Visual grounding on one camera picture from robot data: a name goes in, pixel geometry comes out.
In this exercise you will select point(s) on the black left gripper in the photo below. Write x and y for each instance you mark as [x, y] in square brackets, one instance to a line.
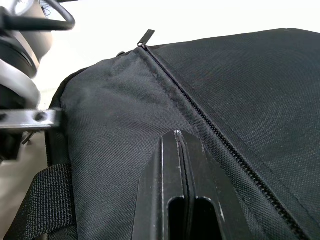
[11, 100]

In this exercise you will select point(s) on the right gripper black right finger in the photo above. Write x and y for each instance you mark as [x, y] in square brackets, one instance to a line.
[210, 185]

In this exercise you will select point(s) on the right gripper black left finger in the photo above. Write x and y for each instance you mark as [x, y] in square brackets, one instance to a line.
[155, 190]

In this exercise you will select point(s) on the black fabric laptop bag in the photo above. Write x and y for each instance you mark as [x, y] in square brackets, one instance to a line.
[250, 100]

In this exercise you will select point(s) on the black zipper pull tab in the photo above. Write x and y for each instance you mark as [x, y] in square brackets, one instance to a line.
[146, 37]

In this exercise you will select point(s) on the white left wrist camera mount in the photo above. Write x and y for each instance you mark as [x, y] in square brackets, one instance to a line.
[22, 80]

